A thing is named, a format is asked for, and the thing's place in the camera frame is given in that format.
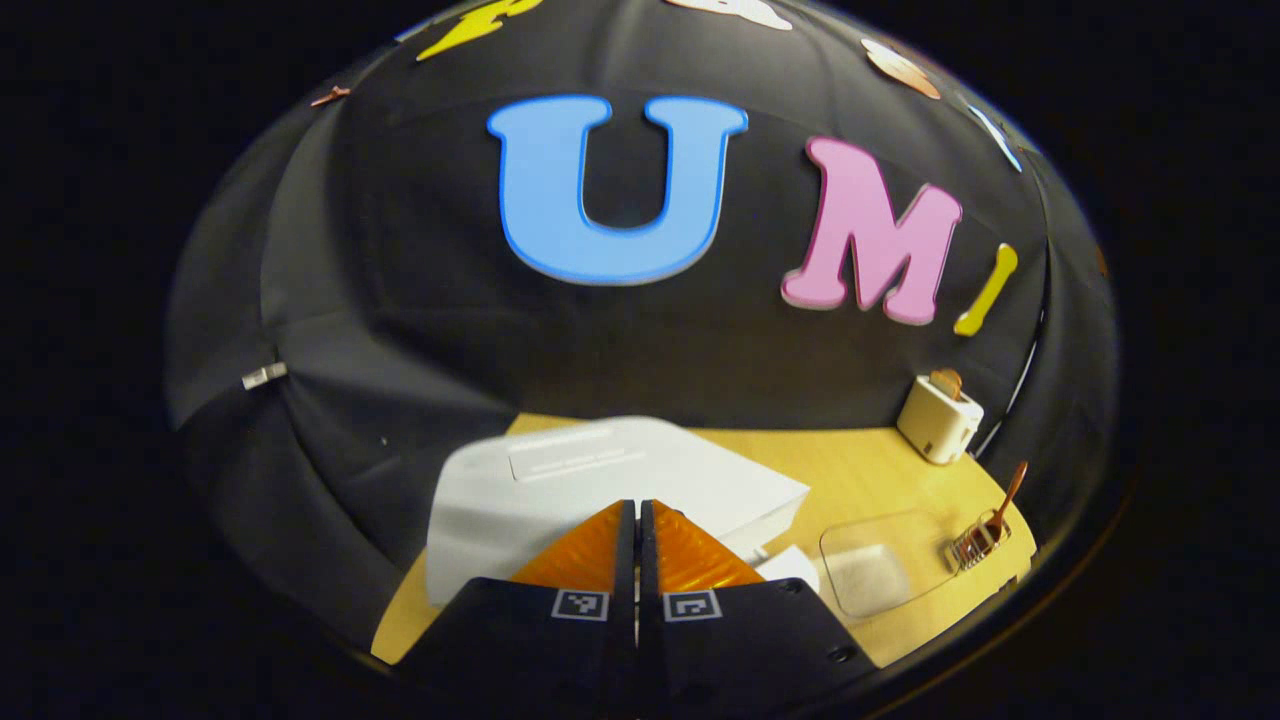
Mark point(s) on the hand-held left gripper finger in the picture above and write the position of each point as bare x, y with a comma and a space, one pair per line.
648, 600
627, 600

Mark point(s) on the white rice cooker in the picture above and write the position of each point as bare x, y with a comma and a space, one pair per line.
560, 500

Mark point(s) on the clear box of rice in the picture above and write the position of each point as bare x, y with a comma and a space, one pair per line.
880, 570

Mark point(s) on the black backdrop cloth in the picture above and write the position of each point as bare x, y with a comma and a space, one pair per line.
620, 350

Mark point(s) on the white toaster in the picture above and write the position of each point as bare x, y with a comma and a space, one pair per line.
935, 425

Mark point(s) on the toast slice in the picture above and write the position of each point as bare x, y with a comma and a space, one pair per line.
947, 383

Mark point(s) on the white cloth clip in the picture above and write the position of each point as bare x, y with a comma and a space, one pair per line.
265, 376

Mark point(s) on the copper cloth clip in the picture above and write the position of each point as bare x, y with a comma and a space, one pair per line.
330, 96

